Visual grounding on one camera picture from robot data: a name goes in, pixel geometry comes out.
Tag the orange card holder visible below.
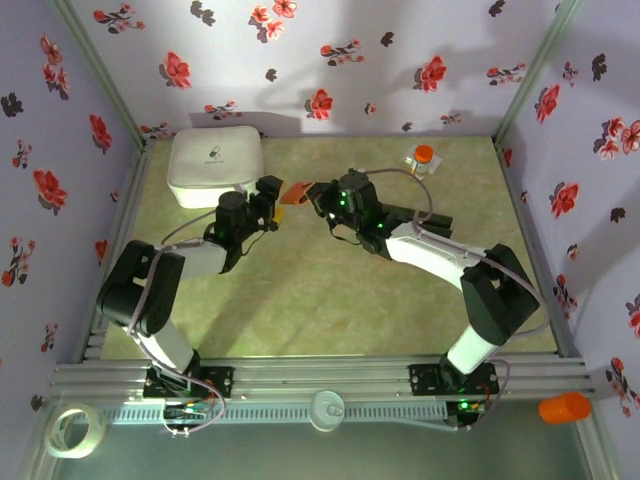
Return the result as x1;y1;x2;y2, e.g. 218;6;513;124
279;181;314;206

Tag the black card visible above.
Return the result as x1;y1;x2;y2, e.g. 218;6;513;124
383;202;451;225
417;219;454;239

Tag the white zip pouch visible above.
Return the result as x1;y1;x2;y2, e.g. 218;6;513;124
166;124;265;210

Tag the pill bottle orange cap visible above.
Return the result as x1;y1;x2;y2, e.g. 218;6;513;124
408;144;436;181

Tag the green circuit board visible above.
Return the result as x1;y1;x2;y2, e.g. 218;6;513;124
447;397;489;431
162;402;211;434

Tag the clear round lid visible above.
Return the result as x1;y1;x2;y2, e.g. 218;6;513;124
308;390;346;432

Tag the clear tape roll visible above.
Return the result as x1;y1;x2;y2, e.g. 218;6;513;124
43;402;108;460

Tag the orange plastic cup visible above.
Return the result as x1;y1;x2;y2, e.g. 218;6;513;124
538;391;592;426

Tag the left arm grey cable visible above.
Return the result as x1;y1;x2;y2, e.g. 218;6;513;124
127;208;229;437

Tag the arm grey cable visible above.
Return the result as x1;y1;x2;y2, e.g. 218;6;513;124
127;208;229;437
364;168;549;432

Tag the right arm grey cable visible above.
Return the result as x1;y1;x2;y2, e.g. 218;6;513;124
364;168;549;432

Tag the aluminium side rail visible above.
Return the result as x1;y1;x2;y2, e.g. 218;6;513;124
493;137;586;359
74;139;157;362

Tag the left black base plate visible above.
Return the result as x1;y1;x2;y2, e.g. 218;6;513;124
143;365;235;400

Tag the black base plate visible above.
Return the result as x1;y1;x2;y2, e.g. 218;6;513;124
143;365;235;400
408;363;500;396

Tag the aluminium frame rail wide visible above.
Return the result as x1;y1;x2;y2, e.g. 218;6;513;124
48;353;596;401

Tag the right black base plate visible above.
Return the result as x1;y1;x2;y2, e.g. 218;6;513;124
408;363;500;396

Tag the slotted white cable duct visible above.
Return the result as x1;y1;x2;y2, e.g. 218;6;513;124
102;402;449;426

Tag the aluminium frame post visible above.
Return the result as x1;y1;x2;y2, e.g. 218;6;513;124
49;0;151;149
492;0;586;144

